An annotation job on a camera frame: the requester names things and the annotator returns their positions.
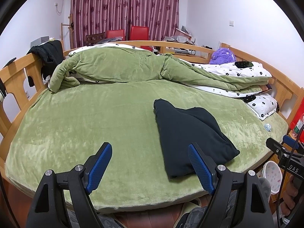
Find pile of packaging clutter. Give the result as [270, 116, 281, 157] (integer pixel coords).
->
[161, 26, 212, 57]

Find black sweatshirt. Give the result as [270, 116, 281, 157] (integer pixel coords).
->
[153, 98, 240, 179]

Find white flower-print pillow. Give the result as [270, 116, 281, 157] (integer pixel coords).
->
[245, 93, 281, 120]

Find wooden coat rack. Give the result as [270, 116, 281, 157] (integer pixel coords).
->
[60, 15, 75, 50]

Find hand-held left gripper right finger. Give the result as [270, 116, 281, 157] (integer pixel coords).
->
[188, 143, 276, 228]

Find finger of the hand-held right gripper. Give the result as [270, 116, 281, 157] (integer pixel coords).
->
[265, 137, 287, 154]
[282, 135, 304, 149]

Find person's right hand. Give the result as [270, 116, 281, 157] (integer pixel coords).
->
[282, 174, 298, 217]

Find purple plush toy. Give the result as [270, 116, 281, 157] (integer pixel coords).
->
[209, 48, 237, 65]

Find red fire extinguisher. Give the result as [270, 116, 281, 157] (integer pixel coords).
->
[290, 102, 304, 139]

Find black cable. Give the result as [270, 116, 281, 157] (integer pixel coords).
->
[275, 117, 304, 226]

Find grey box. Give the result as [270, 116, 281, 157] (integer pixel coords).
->
[30, 36, 50, 47]

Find red chair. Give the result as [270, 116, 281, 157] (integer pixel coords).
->
[130, 25, 150, 41]
[106, 29, 125, 41]

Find green quilt with flower lining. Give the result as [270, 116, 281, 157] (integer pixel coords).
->
[49, 41, 272, 99]

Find white plastic basin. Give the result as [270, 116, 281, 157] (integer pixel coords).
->
[263, 161, 284, 196]

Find person's camouflage trousers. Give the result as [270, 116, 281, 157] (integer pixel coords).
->
[66, 178, 272, 228]

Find dark wooden chair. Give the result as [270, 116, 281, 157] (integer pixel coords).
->
[86, 32, 106, 46]

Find wooden bed frame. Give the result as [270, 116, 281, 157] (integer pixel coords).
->
[0, 40, 304, 169]

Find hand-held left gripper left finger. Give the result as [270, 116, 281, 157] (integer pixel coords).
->
[26, 142, 113, 228]

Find black jacket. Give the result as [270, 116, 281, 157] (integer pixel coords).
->
[27, 40, 64, 81]

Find maroon striped curtain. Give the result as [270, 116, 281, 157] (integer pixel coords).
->
[71, 0, 180, 49]

